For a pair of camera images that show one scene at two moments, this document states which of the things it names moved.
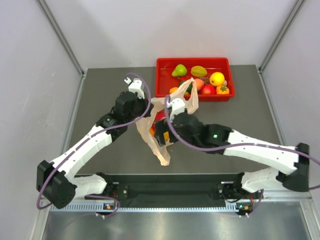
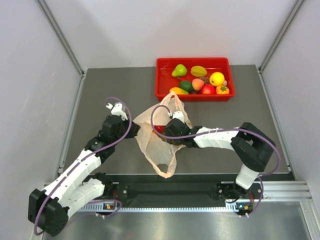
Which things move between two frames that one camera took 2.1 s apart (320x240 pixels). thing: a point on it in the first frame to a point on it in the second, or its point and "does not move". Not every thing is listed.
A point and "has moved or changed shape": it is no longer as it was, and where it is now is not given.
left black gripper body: (140, 109) to (124, 127)
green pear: (180, 70) does not move
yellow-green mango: (198, 71) does not move
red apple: (208, 89) does not move
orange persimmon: (222, 90) does not move
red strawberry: (159, 115) has moved or changed shape
